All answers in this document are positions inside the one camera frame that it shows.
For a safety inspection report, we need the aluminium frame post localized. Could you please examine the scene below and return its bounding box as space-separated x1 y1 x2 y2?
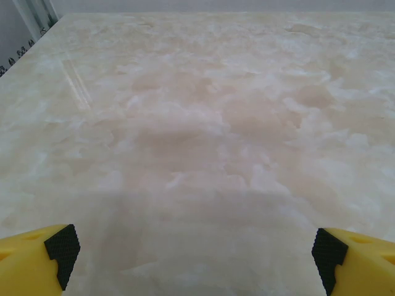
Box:
12 0 60 43

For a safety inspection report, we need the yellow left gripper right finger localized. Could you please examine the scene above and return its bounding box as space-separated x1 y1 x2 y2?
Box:
310 227 395 296

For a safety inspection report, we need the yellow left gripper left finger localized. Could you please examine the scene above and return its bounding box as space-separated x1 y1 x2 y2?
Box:
0 223 82 296

